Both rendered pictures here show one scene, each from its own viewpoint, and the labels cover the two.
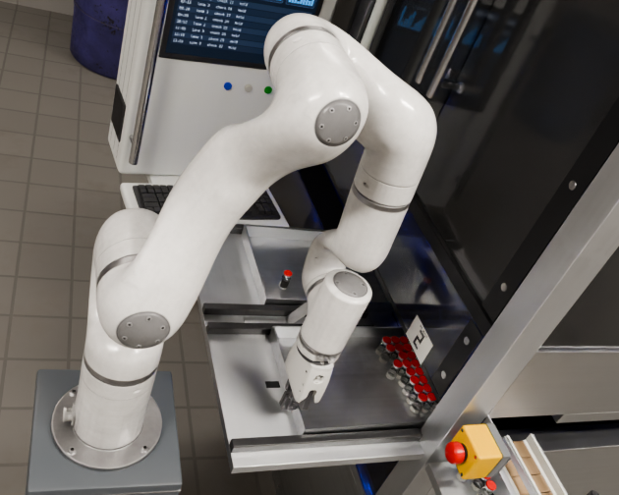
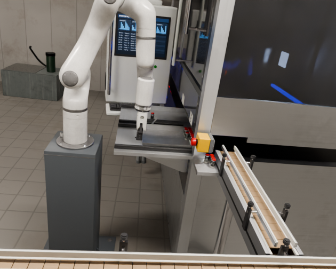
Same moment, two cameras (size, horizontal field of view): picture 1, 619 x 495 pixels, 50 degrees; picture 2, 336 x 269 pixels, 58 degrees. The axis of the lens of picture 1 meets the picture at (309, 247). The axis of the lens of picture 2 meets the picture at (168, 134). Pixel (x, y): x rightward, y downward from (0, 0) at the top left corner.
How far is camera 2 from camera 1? 0.93 m
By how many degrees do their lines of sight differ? 22
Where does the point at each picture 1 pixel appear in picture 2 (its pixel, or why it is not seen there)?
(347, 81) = not seen: outside the picture
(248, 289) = not seen: hidden behind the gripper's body
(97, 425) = (68, 132)
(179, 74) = (122, 61)
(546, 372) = (226, 109)
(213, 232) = (89, 47)
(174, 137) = (124, 86)
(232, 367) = (124, 133)
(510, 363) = (207, 102)
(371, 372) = (178, 138)
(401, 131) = (139, 8)
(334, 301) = (139, 81)
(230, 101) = not seen: hidden behind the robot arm
